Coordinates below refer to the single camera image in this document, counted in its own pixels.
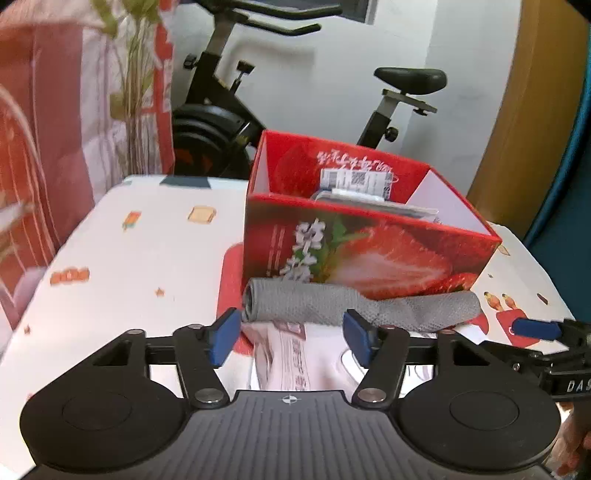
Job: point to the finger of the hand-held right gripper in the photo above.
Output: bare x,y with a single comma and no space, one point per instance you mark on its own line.
535,327
512,353

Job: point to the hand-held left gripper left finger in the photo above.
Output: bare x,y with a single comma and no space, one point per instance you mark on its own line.
224,339

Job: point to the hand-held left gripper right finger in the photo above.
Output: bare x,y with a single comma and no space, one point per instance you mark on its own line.
358,337

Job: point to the white pink tissue packet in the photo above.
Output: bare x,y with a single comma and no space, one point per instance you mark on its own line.
295,355

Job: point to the grey towel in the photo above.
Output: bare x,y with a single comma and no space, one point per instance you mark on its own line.
300,300

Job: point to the red strawberry print box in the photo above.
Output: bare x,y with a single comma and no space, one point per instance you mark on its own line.
415,263

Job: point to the white plastic packet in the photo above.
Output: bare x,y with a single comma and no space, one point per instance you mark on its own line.
369,205

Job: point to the person's right hand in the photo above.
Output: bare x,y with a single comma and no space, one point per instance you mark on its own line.
577,438

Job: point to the blue panel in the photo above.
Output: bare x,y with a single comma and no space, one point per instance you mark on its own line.
572,207

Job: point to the black exercise bike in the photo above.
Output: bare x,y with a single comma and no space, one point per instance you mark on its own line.
217,124

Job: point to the white bamboo print curtain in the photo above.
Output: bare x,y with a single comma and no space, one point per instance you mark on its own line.
134,92

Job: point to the pink wrinkled sheet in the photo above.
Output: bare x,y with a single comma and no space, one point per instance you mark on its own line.
60,92

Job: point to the wooden door frame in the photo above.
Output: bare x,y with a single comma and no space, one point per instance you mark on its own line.
521,115

